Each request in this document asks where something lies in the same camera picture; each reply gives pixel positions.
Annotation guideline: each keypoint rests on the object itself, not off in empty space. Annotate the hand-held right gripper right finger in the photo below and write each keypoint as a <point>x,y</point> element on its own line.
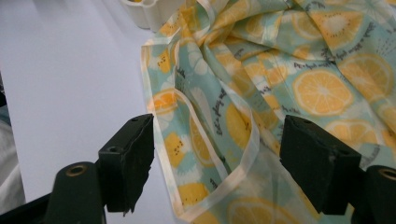
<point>317,165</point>

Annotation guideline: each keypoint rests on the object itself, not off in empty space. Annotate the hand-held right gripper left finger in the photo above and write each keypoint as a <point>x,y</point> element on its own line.
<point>127,168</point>

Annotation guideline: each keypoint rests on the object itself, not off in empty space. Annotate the fruit print cloth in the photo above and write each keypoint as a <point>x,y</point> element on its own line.
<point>311,93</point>

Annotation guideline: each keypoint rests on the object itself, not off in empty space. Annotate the white square tray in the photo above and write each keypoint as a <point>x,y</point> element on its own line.
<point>149,15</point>

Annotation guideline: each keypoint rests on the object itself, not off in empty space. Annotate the white table sheet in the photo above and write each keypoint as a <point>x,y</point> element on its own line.
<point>62,77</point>

